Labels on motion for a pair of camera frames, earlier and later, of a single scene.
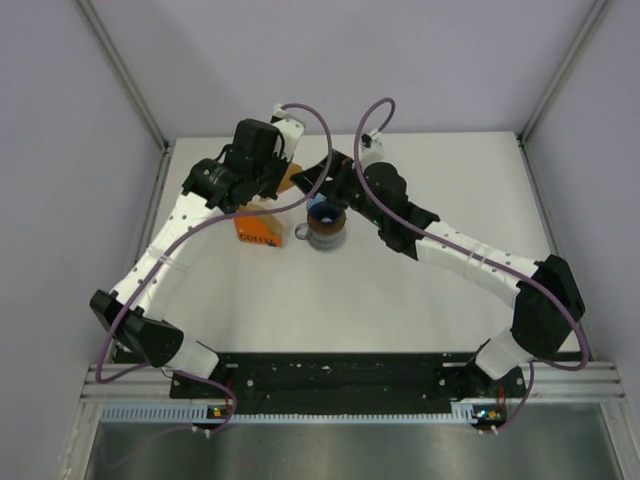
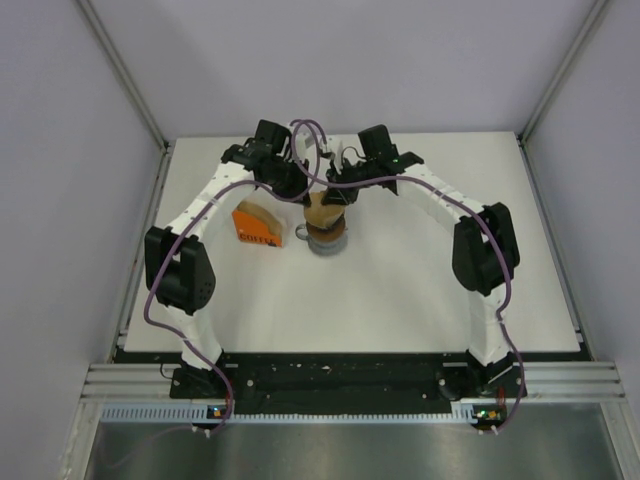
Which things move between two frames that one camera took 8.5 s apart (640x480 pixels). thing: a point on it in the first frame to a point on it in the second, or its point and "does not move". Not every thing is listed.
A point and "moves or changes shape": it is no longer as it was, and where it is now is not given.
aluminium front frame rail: [579, 380] does not move
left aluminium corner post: [123, 72] does not move
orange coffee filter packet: [264, 229] does not move
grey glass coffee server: [320, 241] moves or changes shape
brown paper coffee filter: [286, 183] moves or changes shape
